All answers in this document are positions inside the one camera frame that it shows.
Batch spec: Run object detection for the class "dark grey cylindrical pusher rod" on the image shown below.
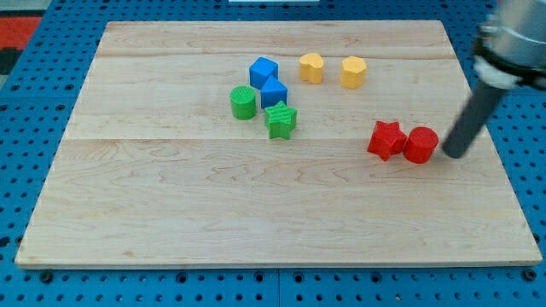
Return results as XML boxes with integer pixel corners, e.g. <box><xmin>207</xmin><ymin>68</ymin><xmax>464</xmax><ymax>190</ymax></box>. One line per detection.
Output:
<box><xmin>442</xmin><ymin>81</ymin><xmax>507</xmax><ymax>159</ymax></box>

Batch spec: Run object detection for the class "red cylinder block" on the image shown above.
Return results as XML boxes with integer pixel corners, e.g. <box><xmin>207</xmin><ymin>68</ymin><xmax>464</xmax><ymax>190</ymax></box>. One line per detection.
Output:
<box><xmin>403</xmin><ymin>126</ymin><xmax>439</xmax><ymax>164</ymax></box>

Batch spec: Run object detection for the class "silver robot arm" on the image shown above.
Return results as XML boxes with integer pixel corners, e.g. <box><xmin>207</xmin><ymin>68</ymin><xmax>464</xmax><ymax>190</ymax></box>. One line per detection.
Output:
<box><xmin>441</xmin><ymin>0</ymin><xmax>545</xmax><ymax>159</ymax></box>

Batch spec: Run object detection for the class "yellow heart block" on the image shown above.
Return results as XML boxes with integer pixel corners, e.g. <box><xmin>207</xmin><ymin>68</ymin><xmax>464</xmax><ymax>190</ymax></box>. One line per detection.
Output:
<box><xmin>299</xmin><ymin>53</ymin><xmax>324</xmax><ymax>84</ymax></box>

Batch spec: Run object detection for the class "red star block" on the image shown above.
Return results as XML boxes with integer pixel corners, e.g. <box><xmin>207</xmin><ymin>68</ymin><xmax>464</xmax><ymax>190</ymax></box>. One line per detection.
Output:
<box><xmin>367</xmin><ymin>121</ymin><xmax>408</xmax><ymax>161</ymax></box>

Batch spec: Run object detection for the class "yellow hexagon block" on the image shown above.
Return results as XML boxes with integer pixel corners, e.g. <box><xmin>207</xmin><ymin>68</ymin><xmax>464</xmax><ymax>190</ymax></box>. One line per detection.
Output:
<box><xmin>340</xmin><ymin>56</ymin><xmax>367</xmax><ymax>90</ymax></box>

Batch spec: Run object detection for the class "green star block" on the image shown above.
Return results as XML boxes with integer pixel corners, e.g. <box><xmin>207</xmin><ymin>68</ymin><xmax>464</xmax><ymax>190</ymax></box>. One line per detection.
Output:
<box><xmin>264</xmin><ymin>101</ymin><xmax>298</xmax><ymax>140</ymax></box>

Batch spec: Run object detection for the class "blue triangle block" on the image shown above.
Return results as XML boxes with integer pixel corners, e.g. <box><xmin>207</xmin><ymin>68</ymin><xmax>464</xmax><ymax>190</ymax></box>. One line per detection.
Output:
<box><xmin>260</xmin><ymin>76</ymin><xmax>288</xmax><ymax>109</ymax></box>

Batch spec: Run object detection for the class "blue cube block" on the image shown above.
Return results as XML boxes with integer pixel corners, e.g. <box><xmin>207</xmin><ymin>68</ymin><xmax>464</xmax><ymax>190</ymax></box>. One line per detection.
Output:
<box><xmin>249</xmin><ymin>57</ymin><xmax>278</xmax><ymax>90</ymax></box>

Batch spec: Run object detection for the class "green cylinder block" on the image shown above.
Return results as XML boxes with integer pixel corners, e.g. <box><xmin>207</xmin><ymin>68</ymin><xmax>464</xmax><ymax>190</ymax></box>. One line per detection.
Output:
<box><xmin>229</xmin><ymin>85</ymin><xmax>257</xmax><ymax>120</ymax></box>

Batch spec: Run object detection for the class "light wooden board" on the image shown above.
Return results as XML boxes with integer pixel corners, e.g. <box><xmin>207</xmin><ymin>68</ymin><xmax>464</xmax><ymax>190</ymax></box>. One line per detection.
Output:
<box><xmin>15</xmin><ymin>20</ymin><xmax>542</xmax><ymax>269</ymax></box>

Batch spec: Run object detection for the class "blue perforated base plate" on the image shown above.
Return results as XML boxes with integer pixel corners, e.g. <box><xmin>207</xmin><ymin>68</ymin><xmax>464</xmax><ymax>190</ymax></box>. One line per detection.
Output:
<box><xmin>1</xmin><ymin>0</ymin><xmax>545</xmax><ymax>306</ymax></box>

